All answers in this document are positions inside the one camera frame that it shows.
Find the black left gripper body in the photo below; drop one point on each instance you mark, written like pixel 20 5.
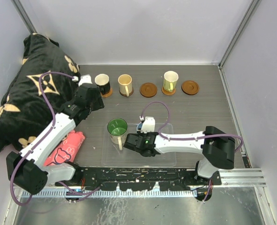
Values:
pixel 96 104

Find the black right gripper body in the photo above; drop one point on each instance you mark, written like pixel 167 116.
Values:
pixel 142 134

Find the blue mug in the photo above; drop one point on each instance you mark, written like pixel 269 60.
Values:
pixel 139 127

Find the orange coaster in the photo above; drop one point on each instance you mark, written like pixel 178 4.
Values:
pixel 108 93
pixel 168 93

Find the white mug black handle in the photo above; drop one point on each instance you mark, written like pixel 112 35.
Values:
pixel 103 83

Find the yellow mug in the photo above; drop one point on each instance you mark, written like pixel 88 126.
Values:
pixel 125 83

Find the dark brown coaster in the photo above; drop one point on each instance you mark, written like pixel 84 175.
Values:
pixel 125 94

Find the brown ringed wooden coaster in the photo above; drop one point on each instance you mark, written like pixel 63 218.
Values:
pixel 148 90

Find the olive green white mug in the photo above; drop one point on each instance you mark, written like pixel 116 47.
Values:
pixel 170 81

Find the light brown ringed coaster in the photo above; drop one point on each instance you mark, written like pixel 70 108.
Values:
pixel 190 87

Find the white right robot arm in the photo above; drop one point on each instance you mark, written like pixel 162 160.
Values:
pixel 216 147

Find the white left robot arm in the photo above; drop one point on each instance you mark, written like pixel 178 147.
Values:
pixel 27 170

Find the green interior mug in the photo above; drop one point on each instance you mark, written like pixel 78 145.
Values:
pixel 117 129

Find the black floral plush blanket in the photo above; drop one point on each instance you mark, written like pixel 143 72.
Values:
pixel 24 113

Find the pink printed cloth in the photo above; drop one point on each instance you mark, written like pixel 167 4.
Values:
pixel 67 150

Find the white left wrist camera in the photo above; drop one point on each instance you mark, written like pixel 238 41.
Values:
pixel 82 80

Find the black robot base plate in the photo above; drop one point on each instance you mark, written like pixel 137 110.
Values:
pixel 139 179

